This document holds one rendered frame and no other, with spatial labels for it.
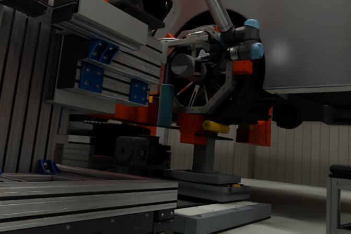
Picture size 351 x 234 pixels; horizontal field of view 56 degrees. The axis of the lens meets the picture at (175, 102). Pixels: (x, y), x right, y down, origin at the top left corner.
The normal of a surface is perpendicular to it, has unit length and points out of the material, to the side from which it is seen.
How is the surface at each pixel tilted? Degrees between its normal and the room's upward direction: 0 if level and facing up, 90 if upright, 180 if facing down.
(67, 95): 90
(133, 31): 90
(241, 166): 90
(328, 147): 90
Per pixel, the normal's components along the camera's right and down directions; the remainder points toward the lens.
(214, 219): 0.80, -0.02
